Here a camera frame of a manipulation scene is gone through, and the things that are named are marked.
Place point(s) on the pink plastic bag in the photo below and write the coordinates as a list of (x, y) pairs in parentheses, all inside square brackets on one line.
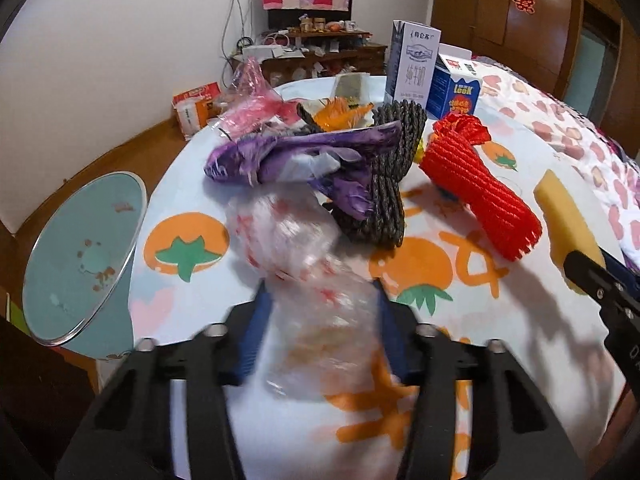
[(251, 106)]

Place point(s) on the white orange-print bed sheet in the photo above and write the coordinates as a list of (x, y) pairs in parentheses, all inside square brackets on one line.
[(187, 273)]

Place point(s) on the wooden TV cabinet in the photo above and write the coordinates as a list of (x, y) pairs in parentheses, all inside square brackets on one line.
[(317, 54)]

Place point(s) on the dark seaweed snack packet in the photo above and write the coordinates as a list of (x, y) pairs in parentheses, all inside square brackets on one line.
[(352, 87)]

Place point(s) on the pink heart pattern quilt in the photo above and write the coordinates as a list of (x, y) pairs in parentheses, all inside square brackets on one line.
[(602, 163)]

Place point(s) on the white router box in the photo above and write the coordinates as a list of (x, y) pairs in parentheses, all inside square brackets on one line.
[(262, 52)]

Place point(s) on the blue Look milk carton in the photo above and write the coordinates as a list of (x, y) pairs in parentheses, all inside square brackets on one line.
[(455, 87)]

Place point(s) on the orange snack wrapper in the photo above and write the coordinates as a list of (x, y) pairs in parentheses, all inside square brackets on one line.
[(339, 115)]

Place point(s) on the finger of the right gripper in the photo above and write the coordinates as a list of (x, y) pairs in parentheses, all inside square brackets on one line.
[(619, 312)]

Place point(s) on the orange white box on floor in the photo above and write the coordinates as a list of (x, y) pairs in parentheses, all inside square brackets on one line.
[(195, 108)]

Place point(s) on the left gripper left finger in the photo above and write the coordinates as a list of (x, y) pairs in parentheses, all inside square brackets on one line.
[(126, 433)]

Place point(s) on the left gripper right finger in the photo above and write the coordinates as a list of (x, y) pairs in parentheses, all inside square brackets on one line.
[(514, 432)]

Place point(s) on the tall white milk carton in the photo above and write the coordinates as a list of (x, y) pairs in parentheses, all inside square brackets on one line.
[(410, 68)]

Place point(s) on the light blue trash bin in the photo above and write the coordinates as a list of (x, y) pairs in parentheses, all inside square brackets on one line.
[(76, 282)]

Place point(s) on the wooden wardrobe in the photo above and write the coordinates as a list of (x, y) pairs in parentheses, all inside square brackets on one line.
[(559, 46)]

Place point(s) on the purple crumpled plastic bag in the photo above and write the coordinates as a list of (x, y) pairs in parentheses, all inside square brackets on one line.
[(336, 164)]

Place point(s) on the yellow sponge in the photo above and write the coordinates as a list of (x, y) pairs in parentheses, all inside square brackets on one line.
[(567, 229)]

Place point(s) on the clear plastic bag red print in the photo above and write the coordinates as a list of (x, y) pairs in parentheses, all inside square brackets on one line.
[(325, 316)]

